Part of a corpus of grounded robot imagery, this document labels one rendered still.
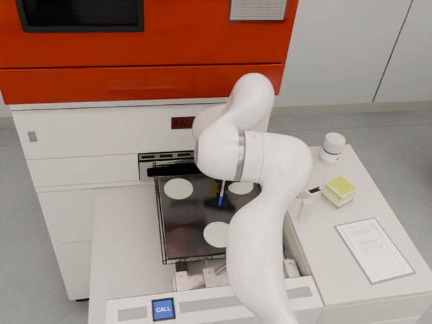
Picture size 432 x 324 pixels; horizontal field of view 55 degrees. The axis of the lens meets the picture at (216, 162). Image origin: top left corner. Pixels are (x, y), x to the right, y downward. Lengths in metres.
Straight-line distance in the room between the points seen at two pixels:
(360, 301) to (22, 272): 1.74
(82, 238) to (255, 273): 1.18
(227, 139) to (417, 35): 2.89
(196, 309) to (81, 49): 0.74
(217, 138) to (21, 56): 0.64
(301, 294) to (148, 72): 0.74
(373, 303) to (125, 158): 0.89
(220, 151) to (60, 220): 1.06
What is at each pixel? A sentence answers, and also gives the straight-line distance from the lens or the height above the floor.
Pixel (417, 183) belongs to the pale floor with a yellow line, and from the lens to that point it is 3.21.
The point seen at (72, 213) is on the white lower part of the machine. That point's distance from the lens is 1.67.
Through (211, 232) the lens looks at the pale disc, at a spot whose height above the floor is 0.90.
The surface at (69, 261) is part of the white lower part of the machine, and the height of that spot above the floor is 0.39.
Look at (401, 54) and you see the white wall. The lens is 3.56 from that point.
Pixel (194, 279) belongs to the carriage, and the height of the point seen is 0.88.
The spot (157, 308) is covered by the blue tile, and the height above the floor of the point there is 0.96.
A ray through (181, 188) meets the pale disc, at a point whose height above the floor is 0.90.
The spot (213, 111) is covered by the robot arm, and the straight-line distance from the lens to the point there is 1.12.
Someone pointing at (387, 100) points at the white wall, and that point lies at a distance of 3.78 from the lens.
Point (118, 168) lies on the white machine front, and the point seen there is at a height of 0.91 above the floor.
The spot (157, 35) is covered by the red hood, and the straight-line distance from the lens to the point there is 1.16.
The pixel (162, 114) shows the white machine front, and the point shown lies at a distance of 1.35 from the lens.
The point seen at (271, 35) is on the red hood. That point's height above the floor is 1.43.
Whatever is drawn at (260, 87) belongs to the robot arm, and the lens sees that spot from 0.85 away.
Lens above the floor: 1.93
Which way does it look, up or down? 42 degrees down
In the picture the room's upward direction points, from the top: 6 degrees clockwise
